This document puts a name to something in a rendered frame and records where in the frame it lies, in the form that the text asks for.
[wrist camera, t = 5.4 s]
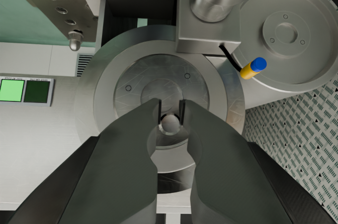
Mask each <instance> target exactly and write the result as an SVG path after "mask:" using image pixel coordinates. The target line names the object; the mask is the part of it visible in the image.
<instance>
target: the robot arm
mask: <svg viewBox="0 0 338 224"><path fill-rule="evenodd" d="M179 112H180V125H181V126H183V127H184V128H185V130H186V131H187V133H188V135H189V138H188V145H187V151H188V153H189V154H190V155H191V157H192V158H193V160H194V162H195V164H196V168H195V172H194V178H193V183H192V189H191V195H190V204H191V214H192V223H193V224H337V223H336V222H335V220H334V219H333V218H332V217H331V216H330V215H329V213H328V212H327V211H326V210H325V209H324V208H323V207H322V206H321V205H320V203H319V202H318V201H317V200H316V199H315V198H314V197H313V196H312V195H311V194H310V193H309V192H308V191H307V190H306V189H304V188H303V187H302V186H301V185H300V184H299V183H298V182H297V181H296V180H295V179H294V178H293V177H292V176H291V175H290V174H289V173H287V172H286V171H285V170H284V169H283V168H282V167H281V166H280V165H279V164H278V163H277V162H276V161H275V160H274V159H273V158H272V157H271V156H269V155H268V154H267V153H266V152H265V151H264V150H263V149H262V148H261V147H260V146H259V145H258V144H257V143H256V142H248V141H247V140H246V139H245V138H244V137H243V136H242V135H241V134H240V133H239V132H238V131H236V130H235V129H234V128H233V127H232V126H231V125H229V124H228V123H227V122H225V121H224V120H222V119H221V118H219V117H218V116H216V115H214V114H213V113H211V112H209V111H208V110H206V109H205V108H203V107H201V106H200V105H198V104H197V103H195V102H193V101H192V100H188V99H183V100H180V102H179ZM160 120H161V99H158V98H152V99H150V100H149V101H147V102H145V103H144V104H142V105H140V106H138V107H137V108H135V109H133V110H131V111H130V112H128V113H126V114H124V115H123V116H121V117H119V118H118V119H116V120H115V121H113V122H112V123H111V124H109V125H108V126H107V127H106V128H105V129H104V130H103V131H102V132H101V133H100V134H99V135H98V136H90V137H89V138H88V139H87V140H86V141H85V142H84V143H83V144H82V145H81V146H80V147H79V148H78V149H76V150H75V151H74V152H73V153H72V154H71V155H70V156H69V157H68V158H67V159H66V160H65V161H64V162H63V163H62V164H61V165H60V166H58V167H57V168H56V169H55V170H54V171H53V172H52V173H51V174H50V175H49V176H48V177H47V178H46V179H45V180H44V181H43V182H42V183H40V184H39V185H38V186H37V187H36V188H35V189H34V190H33V191H32V192H31V193H30V195H29V196H28V197H27V198H26V199H25V200H24V201H23V202H22V203H21V204H20V206H19V207H18V208H17V209H16V210H15V212H14V213H13V214H12V215H11V216H10V218H9V219H8V220H7V222H6V223H5V224H155V222H156V205H157V173H158V170H157V167H156V165H155V164H154V163H153V161H152V160H151V158H150V157H151V156H152V154H153V153H154V152H155V150H156V127H157V126H158V125H160Z"/></svg>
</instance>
